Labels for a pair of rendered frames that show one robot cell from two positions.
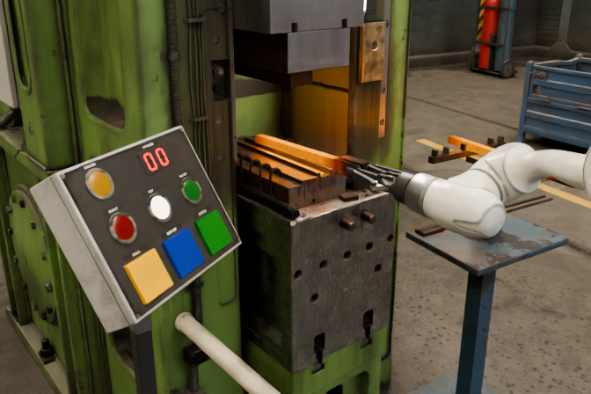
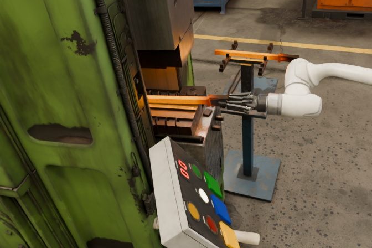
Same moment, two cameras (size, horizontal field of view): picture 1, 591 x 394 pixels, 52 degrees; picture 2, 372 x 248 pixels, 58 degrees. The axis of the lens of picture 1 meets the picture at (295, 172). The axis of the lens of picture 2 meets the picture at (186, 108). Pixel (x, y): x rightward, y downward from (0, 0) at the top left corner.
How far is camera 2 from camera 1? 86 cm
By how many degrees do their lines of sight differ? 32
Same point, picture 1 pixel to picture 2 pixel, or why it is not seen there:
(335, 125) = (165, 70)
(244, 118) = not seen: hidden behind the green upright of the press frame
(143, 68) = (112, 107)
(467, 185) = (302, 94)
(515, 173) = (315, 78)
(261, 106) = not seen: hidden behind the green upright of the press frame
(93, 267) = not seen: outside the picture
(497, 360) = (237, 137)
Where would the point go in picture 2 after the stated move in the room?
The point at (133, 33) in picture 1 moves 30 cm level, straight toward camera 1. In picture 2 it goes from (99, 88) to (176, 120)
